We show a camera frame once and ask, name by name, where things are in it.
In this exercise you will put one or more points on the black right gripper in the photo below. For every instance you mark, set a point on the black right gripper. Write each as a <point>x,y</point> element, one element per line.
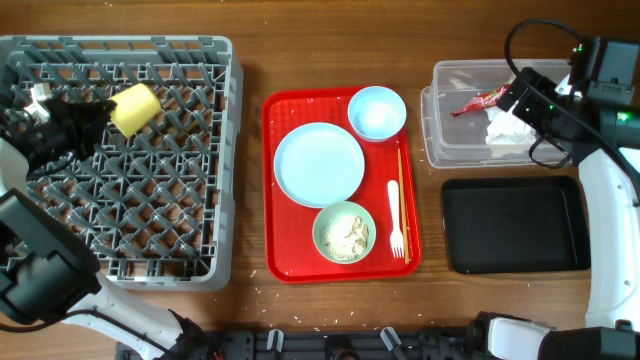
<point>540,88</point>

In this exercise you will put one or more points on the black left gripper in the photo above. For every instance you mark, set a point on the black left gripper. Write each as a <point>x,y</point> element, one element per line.
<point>80,116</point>

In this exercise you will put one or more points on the white paper napkin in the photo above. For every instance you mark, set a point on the white paper napkin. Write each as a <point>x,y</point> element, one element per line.
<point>506,129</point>

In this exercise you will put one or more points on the red snack wrapper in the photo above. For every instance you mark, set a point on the red snack wrapper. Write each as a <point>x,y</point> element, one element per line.
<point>482,101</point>

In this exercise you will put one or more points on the yellow plastic cup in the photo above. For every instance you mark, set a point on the yellow plastic cup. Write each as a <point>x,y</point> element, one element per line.
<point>135,107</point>

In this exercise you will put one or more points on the small light blue bowl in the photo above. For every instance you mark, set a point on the small light blue bowl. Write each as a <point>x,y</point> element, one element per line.
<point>376,113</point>

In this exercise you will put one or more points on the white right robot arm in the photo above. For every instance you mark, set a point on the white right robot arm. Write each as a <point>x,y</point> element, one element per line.
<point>593,121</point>

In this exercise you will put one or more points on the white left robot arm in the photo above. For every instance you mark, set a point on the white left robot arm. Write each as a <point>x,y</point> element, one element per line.
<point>60,279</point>

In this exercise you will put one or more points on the clear plastic waste bin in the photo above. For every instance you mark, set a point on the clear plastic waste bin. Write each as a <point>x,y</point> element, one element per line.
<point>460,142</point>

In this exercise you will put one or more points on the grey plastic dishwasher rack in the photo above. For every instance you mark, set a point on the grey plastic dishwasher rack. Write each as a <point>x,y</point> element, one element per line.
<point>157,207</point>

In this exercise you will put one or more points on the black plastic tray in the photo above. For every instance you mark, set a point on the black plastic tray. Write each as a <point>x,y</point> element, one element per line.
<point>509,225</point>

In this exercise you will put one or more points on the wooden chopstick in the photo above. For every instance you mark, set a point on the wooden chopstick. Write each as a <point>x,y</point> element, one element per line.
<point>403,209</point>

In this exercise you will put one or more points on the white plastic fork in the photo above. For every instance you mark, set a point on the white plastic fork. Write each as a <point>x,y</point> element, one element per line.
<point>396,236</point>

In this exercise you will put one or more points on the large light blue plate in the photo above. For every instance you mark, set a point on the large light blue plate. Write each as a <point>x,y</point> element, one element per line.
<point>318,164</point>

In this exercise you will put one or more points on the green bowl with food scraps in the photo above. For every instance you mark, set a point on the green bowl with food scraps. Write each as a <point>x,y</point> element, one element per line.
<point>344,233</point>

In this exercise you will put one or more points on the red plastic serving tray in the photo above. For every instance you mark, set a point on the red plastic serving tray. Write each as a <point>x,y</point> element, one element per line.
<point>291,254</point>

